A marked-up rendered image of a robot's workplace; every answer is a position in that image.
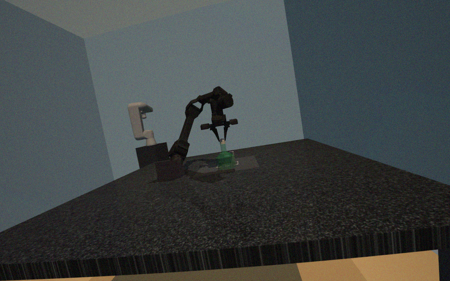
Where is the green glass bottle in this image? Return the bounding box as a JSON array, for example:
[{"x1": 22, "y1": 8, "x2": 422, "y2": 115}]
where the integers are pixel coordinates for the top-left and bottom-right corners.
[{"x1": 216, "y1": 138, "x2": 236, "y2": 170}]

